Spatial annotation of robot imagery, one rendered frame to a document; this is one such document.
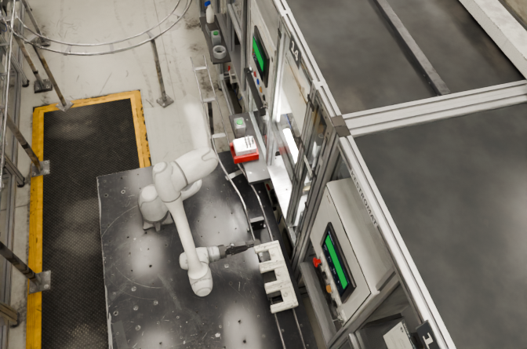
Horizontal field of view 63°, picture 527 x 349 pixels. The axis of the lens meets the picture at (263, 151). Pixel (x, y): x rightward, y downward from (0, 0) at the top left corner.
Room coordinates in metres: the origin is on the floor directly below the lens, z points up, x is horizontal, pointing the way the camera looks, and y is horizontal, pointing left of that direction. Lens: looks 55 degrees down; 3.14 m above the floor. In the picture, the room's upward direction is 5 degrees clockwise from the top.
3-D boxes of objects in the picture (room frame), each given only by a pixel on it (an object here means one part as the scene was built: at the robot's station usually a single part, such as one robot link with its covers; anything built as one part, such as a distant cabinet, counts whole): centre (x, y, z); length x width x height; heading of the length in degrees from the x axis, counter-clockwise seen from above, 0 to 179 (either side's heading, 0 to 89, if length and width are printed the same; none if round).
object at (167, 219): (1.17, 0.63, 0.71); 0.22 x 0.18 x 0.06; 19
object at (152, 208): (1.19, 0.63, 0.85); 0.18 x 0.16 x 0.22; 130
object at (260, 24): (1.71, -0.05, 1.60); 0.42 x 0.29 x 0.46; 19
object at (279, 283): (0.80, -0.12, 0.84); 0.36 x 0.14 x 0.10; 19
